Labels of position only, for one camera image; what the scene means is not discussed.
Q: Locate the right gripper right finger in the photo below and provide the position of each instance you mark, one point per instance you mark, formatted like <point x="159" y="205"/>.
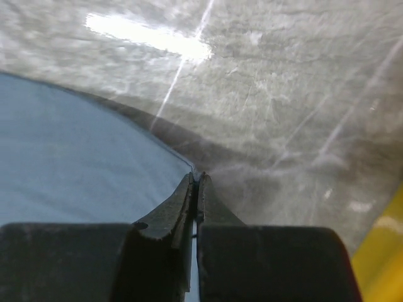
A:
<point x="240" y="262"/>

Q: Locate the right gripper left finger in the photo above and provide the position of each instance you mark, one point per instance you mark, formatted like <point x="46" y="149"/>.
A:
<point x="148" y="260"/>

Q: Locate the blue-grey t-shirt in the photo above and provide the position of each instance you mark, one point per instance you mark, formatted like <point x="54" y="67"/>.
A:
<point x="67" y="159"/>

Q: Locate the yellow plastic bin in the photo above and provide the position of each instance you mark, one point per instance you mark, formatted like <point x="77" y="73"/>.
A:
<point x="378" y="261"/>

